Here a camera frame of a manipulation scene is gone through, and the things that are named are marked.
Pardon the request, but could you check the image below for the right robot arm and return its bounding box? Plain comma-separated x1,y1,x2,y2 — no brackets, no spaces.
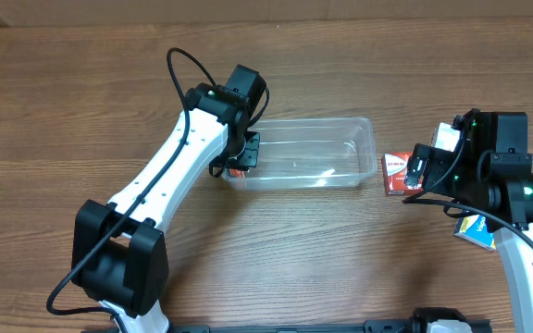
404,108,533,332

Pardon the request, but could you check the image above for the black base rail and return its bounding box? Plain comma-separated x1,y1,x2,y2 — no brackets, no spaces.
160,307,493,333

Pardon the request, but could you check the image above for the blue yellow VapoDrops box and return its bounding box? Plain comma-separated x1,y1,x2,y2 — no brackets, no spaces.
454,215,496,251

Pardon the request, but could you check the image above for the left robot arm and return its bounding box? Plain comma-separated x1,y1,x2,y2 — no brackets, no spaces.
71,65,267,332

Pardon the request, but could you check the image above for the orange bottle white cap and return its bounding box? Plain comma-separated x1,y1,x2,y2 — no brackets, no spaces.
229,168,245,179

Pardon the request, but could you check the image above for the white blue medicine box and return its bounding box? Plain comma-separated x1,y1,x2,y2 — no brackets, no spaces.
431,122,461,152

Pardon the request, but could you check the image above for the clear plastic container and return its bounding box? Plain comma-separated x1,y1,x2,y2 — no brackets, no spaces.
222,117,378,191

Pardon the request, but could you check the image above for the red medicine box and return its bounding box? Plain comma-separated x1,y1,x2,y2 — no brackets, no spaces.
381,152,422,196

